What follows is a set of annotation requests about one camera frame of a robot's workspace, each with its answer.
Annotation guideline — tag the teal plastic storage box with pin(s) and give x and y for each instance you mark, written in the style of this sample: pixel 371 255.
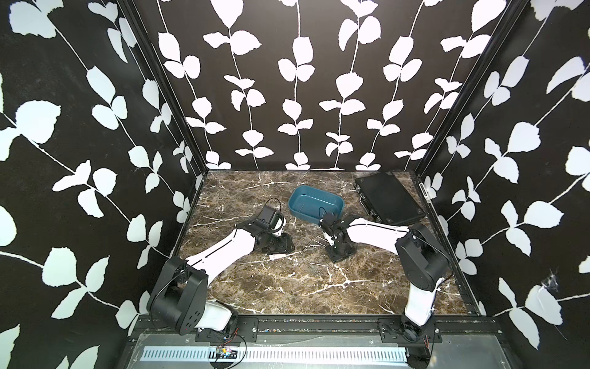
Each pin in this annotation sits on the teal plastic storage box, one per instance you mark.
pixel 311 204

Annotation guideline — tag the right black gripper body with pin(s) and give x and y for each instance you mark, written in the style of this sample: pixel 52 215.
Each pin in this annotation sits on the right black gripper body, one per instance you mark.
pixel 336 252

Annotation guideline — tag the playing card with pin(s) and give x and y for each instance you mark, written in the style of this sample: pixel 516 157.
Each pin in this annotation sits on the playing card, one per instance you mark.
pixel 276 256

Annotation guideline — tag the small circuit board with wires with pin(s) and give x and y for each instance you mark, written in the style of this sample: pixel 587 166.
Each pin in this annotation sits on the small circuit board with wires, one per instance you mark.
pixel 230 351

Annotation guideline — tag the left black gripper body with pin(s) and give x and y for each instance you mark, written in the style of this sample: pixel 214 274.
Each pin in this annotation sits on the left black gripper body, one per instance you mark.
pixel 277 244

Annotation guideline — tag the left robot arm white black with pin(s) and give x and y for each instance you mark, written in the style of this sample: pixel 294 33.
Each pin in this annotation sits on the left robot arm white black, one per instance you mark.
pixel 179 298

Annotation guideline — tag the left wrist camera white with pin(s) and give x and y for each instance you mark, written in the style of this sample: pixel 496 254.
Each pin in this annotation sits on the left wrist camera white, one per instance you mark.
pixel 271 220

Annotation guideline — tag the black carrying case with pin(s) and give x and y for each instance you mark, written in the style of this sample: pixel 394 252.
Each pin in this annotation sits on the black carrying case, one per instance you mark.
pixel 387 201

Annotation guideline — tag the black front rail base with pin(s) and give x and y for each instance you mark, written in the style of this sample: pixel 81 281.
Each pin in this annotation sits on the black front rail base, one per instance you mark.
pixel 385 328

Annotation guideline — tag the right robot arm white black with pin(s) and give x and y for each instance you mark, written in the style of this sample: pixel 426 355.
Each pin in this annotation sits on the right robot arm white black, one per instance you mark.
pixel 423 258

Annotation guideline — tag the steel nail pile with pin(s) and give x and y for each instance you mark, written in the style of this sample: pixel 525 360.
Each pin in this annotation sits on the steel nail pile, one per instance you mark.
pixel 318 270

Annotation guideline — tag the white perforated strip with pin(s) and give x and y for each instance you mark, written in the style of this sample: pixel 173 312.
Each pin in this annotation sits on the white perforated strip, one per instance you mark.
pixel 291 355

